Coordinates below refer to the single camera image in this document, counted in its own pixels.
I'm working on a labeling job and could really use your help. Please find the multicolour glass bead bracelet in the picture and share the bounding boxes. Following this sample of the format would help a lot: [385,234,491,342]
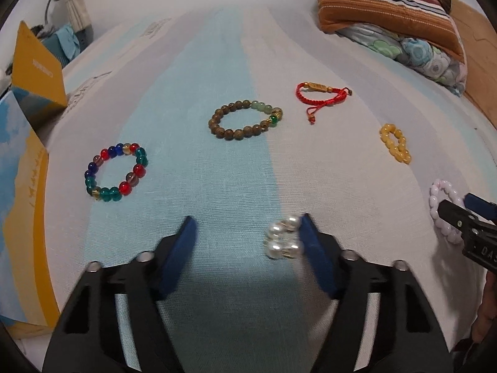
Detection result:
[84,142,149,203]

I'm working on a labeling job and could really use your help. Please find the brown wooden bead bracelet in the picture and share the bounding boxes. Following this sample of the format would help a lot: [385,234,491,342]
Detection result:
[208,100,283,140]

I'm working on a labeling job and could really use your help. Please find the red cord bracelet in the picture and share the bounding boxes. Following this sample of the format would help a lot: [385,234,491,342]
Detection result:
[296,81,353,126]

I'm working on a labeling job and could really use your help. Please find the teal cloth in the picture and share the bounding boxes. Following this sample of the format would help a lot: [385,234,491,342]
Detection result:
[54,24,81,63]

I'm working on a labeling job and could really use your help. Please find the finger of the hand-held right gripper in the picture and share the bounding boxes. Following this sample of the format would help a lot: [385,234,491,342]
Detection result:
[437,200,481,238]
[464,193,497,224]

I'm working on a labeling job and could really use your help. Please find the striped pillow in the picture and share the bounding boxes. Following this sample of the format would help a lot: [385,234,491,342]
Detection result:
[315,0,467,63]

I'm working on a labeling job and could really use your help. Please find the beige curtain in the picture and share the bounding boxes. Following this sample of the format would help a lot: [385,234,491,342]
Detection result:
[64,0,94,35]

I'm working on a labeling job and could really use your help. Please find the floral blanket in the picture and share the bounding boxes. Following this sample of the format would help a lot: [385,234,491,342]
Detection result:
[338,23,468,98]

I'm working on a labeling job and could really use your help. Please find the yellow bead bracelet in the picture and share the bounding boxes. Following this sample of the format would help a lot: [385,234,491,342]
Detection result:
[380,123,412,164]

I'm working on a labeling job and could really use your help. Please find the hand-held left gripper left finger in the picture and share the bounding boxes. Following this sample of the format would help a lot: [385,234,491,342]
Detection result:
[42,215,198,373]

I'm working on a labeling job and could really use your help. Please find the wooden headboard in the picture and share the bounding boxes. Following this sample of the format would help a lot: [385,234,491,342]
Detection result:
[450,0,497,129]

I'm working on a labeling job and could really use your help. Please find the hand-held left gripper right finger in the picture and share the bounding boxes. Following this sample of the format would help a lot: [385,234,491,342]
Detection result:
[299,213,455,373]

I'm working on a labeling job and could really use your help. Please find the person's right hand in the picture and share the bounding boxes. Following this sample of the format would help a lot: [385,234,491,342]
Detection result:
[471,280,497,344]

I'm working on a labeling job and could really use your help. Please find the white pearl bracelet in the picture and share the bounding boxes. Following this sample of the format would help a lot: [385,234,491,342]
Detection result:
[265,215,303,259]

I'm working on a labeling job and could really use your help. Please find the pale pink bead bracelet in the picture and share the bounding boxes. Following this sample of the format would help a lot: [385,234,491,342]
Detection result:
[429,179,467,243]

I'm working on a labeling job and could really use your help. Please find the blue and yellow cardboard box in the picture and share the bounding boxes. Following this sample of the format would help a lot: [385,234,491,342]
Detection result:
[0,21,68,337]

